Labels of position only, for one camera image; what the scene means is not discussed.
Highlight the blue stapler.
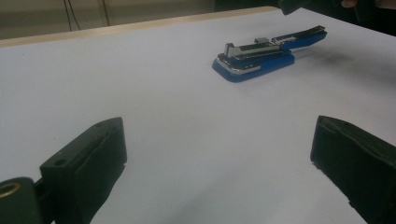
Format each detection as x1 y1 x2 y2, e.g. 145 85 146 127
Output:
211 25 329 84

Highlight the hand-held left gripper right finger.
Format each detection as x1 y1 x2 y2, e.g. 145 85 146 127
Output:
309 115 396 224

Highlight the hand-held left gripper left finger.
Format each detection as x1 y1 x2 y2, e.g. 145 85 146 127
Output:
38 117 128 224

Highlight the thin black wall cable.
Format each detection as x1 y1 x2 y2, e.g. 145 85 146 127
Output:
102 0 111 27

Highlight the white table sheet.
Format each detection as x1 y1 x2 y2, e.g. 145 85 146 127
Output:
0 7 396 224

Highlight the black curtain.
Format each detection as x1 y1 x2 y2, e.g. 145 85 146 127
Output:
214 0 396 37

